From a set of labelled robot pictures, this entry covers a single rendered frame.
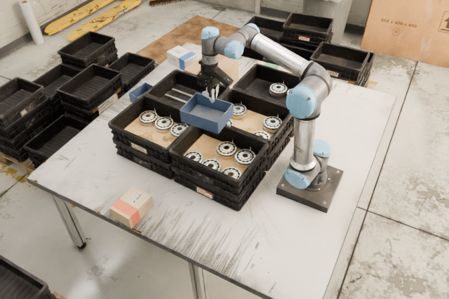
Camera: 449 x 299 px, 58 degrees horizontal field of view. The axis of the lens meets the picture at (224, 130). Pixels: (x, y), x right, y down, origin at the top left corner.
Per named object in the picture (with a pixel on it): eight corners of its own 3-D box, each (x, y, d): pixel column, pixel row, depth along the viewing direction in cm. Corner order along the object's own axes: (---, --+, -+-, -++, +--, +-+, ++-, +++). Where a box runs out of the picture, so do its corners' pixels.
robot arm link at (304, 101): (321, 176, 189) (331, 78, 153) (305, 196, 180) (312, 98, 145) (298, 166, 195) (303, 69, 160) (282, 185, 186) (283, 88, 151)
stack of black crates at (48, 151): (72, 135, 321) (63, 113, 306) (101, 147, 310) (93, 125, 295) (33, 168, 295) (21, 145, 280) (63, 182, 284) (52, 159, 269)
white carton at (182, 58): (198, 65, 291) (197, 54, 285) (186, 72, 285) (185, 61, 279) (180, 55, 302) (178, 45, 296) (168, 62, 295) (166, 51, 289)
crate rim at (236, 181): (269, 145, 197) (270, 142, 196) (238, 186, 178) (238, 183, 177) (202, 119, 214) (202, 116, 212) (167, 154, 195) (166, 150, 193)
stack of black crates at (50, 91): (71, 95, 362) (59, 63, 340) (96, 104, 351) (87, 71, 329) (37, 121, 336) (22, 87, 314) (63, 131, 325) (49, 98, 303)
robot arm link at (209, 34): (212, 35, 165) (196, 29, 170) (212, 59, 172) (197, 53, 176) (224, 29, 170) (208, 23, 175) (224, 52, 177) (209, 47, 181)
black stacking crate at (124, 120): (202, 133, 220) (201, 117, 212) (170, 167, 201) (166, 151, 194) (146, 110, 236) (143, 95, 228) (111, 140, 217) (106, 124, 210)
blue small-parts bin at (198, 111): (233, 115, 191) (233, 103, 186) (218, 134, 181) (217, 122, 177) (197, 103, 198) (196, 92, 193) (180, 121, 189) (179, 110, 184)
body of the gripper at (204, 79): (205, 78, 191) (205, 55, 184) (221, 83, 188) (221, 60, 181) (196, 85, 186) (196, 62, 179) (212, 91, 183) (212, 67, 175)
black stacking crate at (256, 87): (314, 97, 241) (316, 81, 234) (293, 125, 223) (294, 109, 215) (255, 79, 257) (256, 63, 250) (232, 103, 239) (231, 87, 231)
